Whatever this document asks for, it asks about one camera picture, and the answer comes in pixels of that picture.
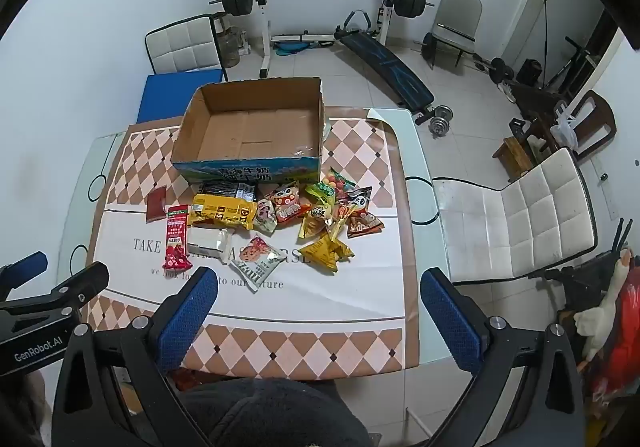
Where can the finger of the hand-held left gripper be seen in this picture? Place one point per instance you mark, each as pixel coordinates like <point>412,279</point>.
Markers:
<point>85,279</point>
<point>25,266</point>

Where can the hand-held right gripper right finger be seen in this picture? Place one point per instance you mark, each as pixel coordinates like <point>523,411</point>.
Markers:
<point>447,317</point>

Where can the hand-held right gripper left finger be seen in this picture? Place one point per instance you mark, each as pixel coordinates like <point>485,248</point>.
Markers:
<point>192,309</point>

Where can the white snack packet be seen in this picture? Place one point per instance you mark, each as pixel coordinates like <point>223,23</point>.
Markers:
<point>209,242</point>

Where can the long red snack packet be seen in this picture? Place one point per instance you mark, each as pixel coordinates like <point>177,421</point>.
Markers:
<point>176,239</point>

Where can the silver cookie packet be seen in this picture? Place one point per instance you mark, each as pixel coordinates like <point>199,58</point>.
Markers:
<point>256,262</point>

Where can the large yellow snack packet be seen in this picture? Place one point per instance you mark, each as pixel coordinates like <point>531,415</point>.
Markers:
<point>222,213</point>

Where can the pale green snack packet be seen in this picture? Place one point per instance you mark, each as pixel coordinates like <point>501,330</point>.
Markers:
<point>265,218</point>

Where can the black snack packet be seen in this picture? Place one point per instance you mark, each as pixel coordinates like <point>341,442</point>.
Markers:
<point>227,189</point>

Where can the gold triangular snack packet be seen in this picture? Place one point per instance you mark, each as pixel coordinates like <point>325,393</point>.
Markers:
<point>327,253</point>

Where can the red panda snack packet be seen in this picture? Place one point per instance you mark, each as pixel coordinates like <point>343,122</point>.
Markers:
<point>287,204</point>

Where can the cardboard box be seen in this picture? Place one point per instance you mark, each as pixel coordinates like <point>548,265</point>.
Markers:
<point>250,137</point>

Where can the dark red packet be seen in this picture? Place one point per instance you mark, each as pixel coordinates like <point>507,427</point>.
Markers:
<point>156,204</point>

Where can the brown panda snack packet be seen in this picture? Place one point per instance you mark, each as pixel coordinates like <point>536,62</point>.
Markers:
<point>362,214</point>

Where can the dark grey fleece garment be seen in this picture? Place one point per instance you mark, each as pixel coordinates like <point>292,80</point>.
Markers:
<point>280,417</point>

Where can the white padded chair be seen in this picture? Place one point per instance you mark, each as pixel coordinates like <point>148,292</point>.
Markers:
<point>540,212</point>
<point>182,47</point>

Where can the orange stick snack packet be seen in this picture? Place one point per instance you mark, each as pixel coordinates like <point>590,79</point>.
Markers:
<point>342,222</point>

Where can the yellow chip packet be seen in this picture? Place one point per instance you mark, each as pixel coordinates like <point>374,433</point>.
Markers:
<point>315,221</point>

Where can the white goose plush toy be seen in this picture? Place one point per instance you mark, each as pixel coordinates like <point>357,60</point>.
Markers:
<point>600,312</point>

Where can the small wooden stool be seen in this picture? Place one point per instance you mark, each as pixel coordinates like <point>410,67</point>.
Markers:
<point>515,154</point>

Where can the green candy packet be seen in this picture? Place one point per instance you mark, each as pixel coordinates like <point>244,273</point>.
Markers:
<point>327,188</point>

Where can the red bag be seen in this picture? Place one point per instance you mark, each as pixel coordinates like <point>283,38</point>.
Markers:
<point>622,342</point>

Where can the chrome dumbbell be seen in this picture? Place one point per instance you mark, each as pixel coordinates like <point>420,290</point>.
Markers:
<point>441,122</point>

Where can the blue cushion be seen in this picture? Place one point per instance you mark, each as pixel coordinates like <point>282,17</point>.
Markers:
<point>172,94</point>

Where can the white plastic bag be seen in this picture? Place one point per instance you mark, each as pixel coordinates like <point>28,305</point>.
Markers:
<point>565,132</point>

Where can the brown wooden chair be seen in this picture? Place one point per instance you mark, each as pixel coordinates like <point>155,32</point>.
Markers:
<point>597,119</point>

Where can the white padded chair back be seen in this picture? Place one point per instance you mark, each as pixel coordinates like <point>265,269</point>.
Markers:
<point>182,47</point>

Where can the black floor dumbbell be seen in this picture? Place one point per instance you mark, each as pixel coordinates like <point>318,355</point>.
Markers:
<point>500,69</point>

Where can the black sit-up bench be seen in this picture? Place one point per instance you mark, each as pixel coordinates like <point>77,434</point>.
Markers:
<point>395,69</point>

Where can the black speaker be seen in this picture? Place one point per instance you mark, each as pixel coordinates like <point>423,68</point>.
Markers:
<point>530,72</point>

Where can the clear water jug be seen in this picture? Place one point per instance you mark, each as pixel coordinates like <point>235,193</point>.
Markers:
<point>231,47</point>

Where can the barbell on white rack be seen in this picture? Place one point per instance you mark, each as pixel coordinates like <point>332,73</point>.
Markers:
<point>263,27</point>

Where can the grey folding chair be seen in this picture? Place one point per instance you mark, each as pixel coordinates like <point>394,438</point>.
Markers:
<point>457,22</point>

